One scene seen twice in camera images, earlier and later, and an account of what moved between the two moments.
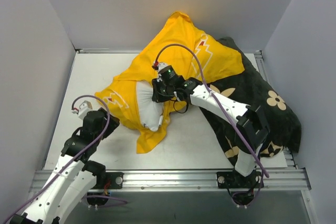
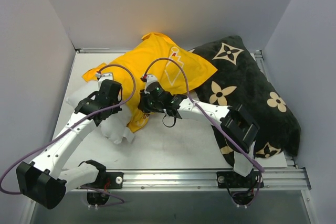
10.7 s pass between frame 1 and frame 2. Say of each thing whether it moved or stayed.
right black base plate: stayed
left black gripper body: moved
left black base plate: stayed
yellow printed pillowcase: moved
